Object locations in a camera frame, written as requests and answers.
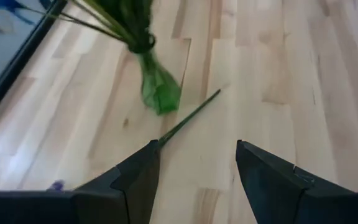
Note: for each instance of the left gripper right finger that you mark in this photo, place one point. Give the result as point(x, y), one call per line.
point(291, 202)

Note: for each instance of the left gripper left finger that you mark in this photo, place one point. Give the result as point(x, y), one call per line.
point(73, 208)

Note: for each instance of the green glass vase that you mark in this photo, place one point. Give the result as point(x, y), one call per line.
point(160, 90)

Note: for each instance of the purple artificial flower bunch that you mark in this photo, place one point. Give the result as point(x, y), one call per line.
point(188, 118)

